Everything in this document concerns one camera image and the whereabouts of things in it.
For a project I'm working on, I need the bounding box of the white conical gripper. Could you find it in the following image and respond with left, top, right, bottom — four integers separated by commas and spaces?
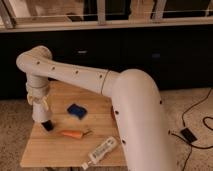
27, 94, 54, 131

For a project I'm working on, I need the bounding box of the orange carrot toy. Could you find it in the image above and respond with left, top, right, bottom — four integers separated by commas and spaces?
61, 130, 91, 139

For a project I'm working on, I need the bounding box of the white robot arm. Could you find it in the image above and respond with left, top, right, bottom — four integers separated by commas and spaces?
16, 46, 176, 171

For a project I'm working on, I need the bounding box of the black cabinet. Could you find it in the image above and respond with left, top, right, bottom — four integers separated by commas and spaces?
0, 25, 213, 99

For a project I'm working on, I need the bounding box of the black power adapter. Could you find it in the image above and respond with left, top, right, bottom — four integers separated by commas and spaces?
181, 128, 197, 143

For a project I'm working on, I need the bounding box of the blue eraser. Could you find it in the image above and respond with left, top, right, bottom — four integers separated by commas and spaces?
67, 104, 87, 119

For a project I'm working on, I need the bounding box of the clear plastic bottle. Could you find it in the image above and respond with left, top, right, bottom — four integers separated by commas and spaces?
82, 137, 118, 170

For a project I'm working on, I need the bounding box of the black cable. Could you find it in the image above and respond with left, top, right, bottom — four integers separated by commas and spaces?
168, 88, 213, 171

